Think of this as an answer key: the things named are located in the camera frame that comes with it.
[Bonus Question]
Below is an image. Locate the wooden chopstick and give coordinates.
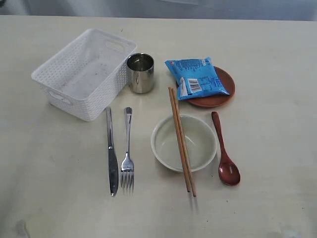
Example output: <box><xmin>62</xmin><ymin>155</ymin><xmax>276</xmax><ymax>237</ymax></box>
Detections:
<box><xmin>173</xmin><ymin>89</ymin><xmax>197</xmax><ymax>197</ymax></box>
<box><xmin>168</xmin><ymin>87</ymin><xmax>191</xmax><ymax>192</ymax></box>

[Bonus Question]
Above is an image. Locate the white ceramic bowl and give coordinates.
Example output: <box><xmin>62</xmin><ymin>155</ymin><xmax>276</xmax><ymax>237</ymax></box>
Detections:
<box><xmin>151</xmin><ymin>114</ymin><xmax>217</xmax><ymax>172</ymax></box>

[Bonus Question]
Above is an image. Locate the shiny steel cup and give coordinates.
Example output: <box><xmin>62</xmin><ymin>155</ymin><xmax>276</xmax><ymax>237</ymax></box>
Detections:
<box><xmin>126</xmin><ymin>53</ymin><xmax>155</xmax><ymax>94</ymax></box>

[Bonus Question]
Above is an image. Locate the blue snack packet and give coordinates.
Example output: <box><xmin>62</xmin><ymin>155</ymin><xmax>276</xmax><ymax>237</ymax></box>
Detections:
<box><xmin>165</xmin><ymin>57</ymin><xmax>230</xmax><ymax>100</ymax></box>

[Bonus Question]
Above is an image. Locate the brown round plate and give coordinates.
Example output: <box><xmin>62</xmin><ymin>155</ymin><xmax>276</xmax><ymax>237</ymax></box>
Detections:
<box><xmin>185</xmin><ymin>66</ymin><xmax>235</xmax><ymax>109</ymax></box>

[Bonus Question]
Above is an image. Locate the steel spoon long handle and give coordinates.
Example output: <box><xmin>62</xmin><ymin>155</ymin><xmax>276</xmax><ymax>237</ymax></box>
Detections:
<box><xmin>120</xmin><ymin>107</ymin><xmax>134</xmax><ymax>191</ymax></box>

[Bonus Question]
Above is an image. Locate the red-brown wooden spoon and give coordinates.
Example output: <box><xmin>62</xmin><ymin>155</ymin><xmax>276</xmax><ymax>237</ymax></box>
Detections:
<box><xmin>211</xmin><ymin>111</ymin><xmax>241</xmax><ymax>186</ymax></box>

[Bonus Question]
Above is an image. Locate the white perforated plastic basket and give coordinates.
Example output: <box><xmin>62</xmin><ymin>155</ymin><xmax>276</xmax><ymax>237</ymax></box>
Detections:
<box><xmin>31</xmin><ymin>28</ymin><xmax>137</xmax><ymax>121</ymax></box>

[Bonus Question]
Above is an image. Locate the white curtain backdrop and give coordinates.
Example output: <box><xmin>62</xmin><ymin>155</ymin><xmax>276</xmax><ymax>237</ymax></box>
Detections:
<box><xmin>0</xmin><ymin>0</ymin><xmax>317</xmax><ymax>21</ymax></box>

